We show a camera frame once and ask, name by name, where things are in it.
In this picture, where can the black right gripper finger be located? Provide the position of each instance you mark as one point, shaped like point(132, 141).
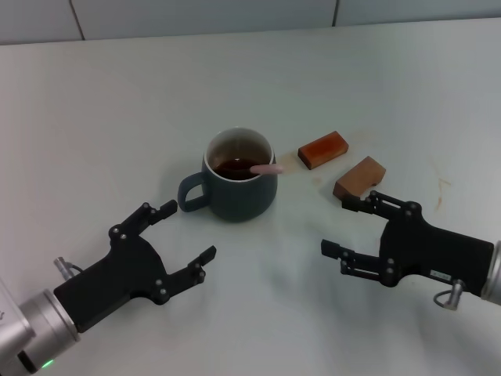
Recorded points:
point(385, 205)
point(360, 262)

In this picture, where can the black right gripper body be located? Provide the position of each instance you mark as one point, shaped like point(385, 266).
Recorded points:
point(434, 254)

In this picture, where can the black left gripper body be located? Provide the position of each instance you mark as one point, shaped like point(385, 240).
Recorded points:
point(121, 274)

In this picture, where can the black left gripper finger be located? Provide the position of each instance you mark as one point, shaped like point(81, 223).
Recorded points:
point(189, 272)
point(150, 215)

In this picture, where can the dark grey ceramic mug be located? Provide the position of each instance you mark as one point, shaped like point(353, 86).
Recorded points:
point(242, 196)

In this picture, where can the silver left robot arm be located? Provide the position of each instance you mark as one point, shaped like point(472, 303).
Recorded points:
point(27, 333)

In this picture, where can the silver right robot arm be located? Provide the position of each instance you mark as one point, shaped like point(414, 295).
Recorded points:
point(494, 274)

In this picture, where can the arched light wooden block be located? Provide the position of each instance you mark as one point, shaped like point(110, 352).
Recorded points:
point(358, 178)

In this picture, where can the flat reddish wooden block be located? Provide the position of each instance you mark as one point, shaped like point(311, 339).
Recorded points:
point(323, 150)

